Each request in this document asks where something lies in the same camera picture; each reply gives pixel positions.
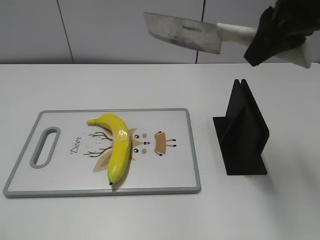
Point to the yellow plastic banana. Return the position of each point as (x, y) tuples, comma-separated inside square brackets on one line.
[(121, 149)]

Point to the white grey-rimmed cutting board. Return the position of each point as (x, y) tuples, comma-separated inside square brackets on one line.
[(65, 157)]

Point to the black knife stand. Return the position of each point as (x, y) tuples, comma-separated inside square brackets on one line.
[(242, 133)]

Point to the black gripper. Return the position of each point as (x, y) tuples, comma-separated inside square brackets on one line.
[(283, 28)]

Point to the cleaver knife with white handle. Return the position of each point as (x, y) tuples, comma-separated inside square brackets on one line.
[(206, 37)]

